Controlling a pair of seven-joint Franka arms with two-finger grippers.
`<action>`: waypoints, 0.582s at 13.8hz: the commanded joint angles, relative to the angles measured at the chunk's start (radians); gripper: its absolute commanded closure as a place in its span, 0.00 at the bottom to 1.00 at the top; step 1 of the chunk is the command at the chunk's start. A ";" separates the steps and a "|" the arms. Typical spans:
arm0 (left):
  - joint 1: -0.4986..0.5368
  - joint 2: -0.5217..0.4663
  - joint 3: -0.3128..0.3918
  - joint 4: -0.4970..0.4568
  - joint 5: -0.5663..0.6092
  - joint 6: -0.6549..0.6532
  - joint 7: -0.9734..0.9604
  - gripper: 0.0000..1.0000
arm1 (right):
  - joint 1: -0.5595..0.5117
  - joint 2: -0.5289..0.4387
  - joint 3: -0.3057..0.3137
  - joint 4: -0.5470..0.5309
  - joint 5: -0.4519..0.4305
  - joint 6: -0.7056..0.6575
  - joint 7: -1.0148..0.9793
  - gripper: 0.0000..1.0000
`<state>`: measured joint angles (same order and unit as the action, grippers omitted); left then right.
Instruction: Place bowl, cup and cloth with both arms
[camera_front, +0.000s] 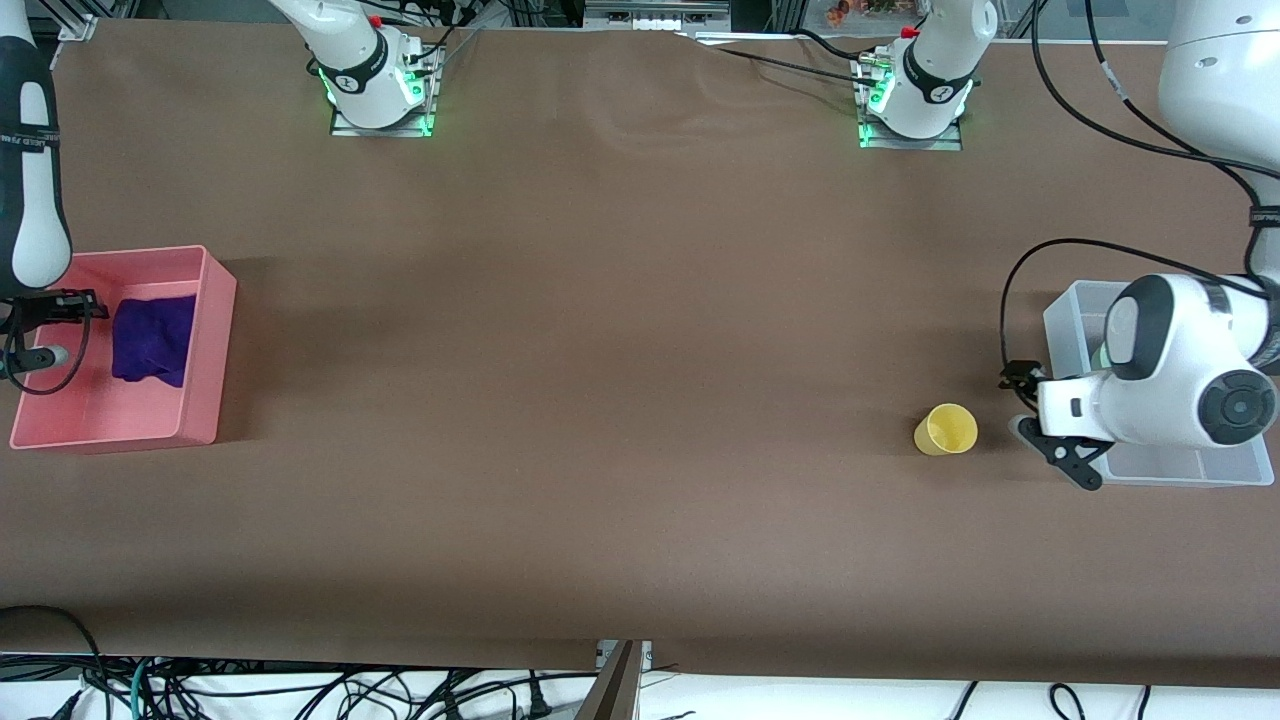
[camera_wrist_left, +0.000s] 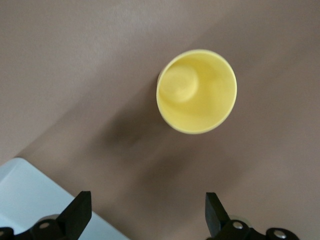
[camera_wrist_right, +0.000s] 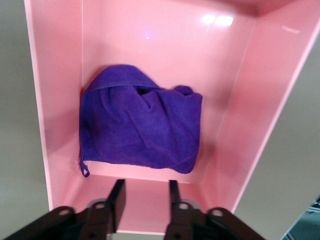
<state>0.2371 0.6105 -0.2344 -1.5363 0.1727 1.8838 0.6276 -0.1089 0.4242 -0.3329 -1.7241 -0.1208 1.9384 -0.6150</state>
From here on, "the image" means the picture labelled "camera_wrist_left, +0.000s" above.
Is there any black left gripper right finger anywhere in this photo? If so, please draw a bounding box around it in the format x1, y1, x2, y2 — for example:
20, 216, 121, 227
205, 192, 251, 240

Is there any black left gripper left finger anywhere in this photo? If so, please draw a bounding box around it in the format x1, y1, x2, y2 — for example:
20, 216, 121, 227
31, 191, 92, 240

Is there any yellow cup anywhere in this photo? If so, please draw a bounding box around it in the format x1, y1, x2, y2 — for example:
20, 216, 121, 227
156, 49, 238, 136

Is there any clear plastic bin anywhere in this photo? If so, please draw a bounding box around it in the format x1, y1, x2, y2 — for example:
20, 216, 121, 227
0, 156, 131, 240

